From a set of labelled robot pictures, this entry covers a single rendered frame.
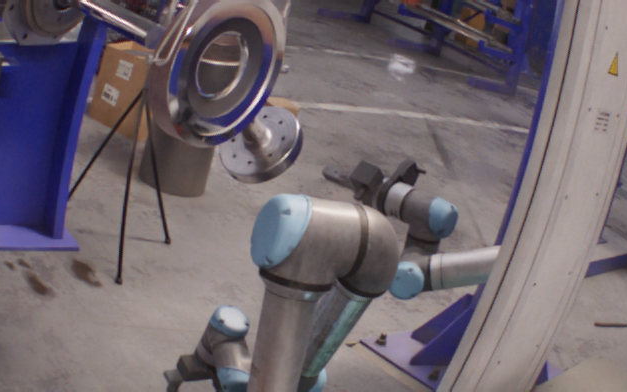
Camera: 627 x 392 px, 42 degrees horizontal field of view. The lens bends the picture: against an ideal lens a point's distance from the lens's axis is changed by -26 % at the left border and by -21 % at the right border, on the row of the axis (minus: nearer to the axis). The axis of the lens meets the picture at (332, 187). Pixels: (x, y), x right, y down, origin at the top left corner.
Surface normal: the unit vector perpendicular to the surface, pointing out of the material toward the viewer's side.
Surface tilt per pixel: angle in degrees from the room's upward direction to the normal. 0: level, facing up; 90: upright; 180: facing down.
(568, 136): 90
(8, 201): 90
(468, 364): 90
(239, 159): 49
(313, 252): 82
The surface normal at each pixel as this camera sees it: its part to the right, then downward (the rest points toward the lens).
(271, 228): -0.86, -0.27
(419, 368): 0.29, -0.91
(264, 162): -0.32, -0.57
